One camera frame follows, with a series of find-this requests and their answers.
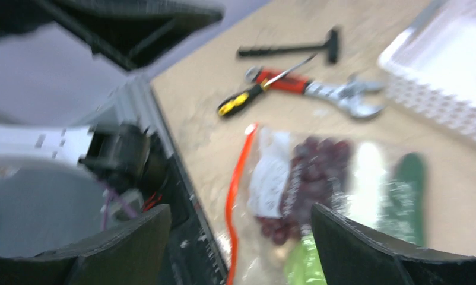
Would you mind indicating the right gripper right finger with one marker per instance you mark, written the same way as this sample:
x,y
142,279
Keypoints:
x,y
352,253

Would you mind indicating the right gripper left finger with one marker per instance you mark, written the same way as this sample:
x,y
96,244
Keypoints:
x,y
130,253

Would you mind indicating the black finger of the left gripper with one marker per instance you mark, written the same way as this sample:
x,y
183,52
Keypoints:
x,y
132,34

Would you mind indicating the green cabbage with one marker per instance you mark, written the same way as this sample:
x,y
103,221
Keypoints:
x,y
302,266

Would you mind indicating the white radish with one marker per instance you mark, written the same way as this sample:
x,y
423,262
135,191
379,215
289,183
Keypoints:
x,y
367,180

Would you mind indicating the green cucumber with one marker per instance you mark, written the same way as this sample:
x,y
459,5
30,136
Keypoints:
x,y
402,207

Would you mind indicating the dark red grapes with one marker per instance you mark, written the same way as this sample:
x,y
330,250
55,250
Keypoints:
x,y
317,175

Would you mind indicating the clear orange zip bag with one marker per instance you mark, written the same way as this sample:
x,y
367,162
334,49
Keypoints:
x,y
280,175

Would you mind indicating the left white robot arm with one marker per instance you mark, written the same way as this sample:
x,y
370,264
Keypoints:
x,y
120,155

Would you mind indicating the yellow black screwdriver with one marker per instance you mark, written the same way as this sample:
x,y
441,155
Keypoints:
x,y
239,101

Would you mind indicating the black rubber mallet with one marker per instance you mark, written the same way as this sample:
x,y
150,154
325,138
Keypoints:
x,y
331,46

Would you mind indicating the white plastic basket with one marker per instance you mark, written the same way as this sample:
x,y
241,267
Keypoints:
x,y
432,67

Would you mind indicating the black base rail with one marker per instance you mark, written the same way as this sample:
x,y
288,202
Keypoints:
x,y
192,255

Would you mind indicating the adjustable wrench red handle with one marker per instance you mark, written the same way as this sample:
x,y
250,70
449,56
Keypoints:
x,y
347,97

